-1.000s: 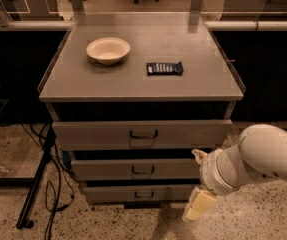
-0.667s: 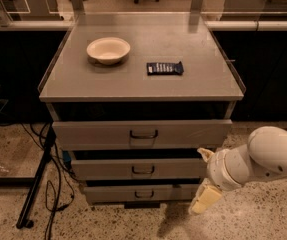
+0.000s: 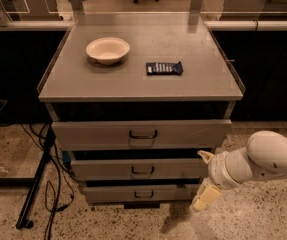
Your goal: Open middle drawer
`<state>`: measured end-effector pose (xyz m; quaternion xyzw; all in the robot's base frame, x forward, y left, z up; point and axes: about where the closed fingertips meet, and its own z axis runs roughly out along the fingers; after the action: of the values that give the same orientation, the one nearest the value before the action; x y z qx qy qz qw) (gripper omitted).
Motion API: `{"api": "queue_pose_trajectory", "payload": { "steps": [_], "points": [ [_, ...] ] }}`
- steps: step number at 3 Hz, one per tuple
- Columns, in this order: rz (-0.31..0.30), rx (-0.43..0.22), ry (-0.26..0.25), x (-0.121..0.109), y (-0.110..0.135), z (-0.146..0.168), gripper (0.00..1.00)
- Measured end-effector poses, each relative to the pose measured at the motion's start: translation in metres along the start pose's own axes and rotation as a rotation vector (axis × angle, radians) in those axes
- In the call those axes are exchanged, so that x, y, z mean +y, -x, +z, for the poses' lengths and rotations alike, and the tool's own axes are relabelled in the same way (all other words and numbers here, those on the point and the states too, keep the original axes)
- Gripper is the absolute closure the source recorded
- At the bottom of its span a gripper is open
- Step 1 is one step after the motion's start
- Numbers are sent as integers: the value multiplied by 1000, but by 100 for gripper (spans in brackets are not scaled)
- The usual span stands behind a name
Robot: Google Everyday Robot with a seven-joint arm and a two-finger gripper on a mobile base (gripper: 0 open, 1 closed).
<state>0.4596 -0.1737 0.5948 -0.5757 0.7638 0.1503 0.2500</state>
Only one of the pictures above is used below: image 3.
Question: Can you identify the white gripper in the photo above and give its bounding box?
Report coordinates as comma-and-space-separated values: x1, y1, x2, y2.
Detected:
190, 150, 240, 212

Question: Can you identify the grey drawer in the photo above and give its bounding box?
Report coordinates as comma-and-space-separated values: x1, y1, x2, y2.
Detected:
52, 119, 231, 151
71, 158, 207, 180
83, 184, 199, 204

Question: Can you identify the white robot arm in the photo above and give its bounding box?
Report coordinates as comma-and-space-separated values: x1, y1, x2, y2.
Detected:
190, 131, 287, 212

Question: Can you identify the grey drawer cabinet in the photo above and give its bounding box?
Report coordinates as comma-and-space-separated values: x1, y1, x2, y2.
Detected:
37, 11, 246, 209

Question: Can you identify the white bowl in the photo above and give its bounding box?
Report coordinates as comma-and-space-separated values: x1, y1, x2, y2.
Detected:
86, 37, 130, 65

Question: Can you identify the black tripod stand leg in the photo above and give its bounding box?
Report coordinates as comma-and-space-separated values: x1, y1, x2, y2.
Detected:
15, 127, 55, 230

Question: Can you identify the white horizontal rail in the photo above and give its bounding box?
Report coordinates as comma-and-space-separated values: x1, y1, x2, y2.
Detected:
5, 21, 287, 31

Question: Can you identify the black floor cable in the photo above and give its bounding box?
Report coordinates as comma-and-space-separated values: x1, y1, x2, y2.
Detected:
19, 122, 81, 240

